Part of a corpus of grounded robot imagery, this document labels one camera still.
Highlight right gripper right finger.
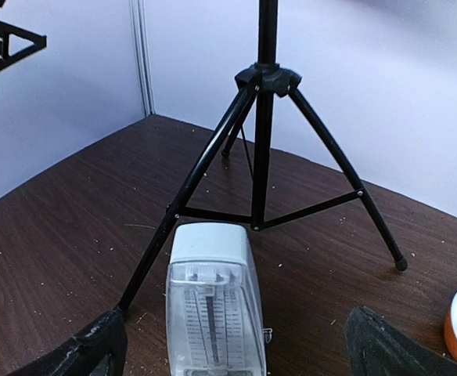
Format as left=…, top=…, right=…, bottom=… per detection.
left=345, top=306, right=457, bottom=376

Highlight clear plastic metronome cover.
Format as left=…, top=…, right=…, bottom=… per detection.
left=166, top=262, right=267, bottom=375

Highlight black perforated music stand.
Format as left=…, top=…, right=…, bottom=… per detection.
left=117, top=1, right=408, bottom=312

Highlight grey metronome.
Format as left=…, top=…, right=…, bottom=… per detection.
left=165, top=222, right=267, bottom=375

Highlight left aluminium frame post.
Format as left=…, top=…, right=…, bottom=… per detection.
left=128, top=0, right=155, bottom=118

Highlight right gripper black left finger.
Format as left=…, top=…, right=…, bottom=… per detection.
left=11, top=307, right=128, bottom=376

